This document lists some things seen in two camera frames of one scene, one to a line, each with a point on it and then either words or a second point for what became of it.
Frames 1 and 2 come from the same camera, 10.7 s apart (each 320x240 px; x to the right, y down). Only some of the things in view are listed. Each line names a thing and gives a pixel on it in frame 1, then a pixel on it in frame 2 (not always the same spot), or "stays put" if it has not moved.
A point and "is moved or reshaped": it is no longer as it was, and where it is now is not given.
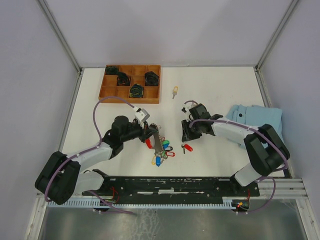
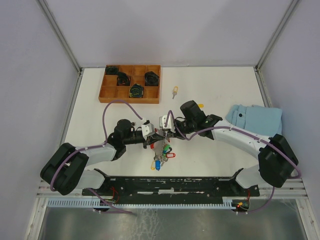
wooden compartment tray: x=137 y=73 stays put
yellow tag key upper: x=175 y=90 stays put
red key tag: x=171 y=154 stays put
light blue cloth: x=257 y=116 stays put
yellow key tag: x=153 y=163 is moved or reshaped
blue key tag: x=158 y=161 is moved or reshaped
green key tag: x=165 y=142 → x=166 y=147
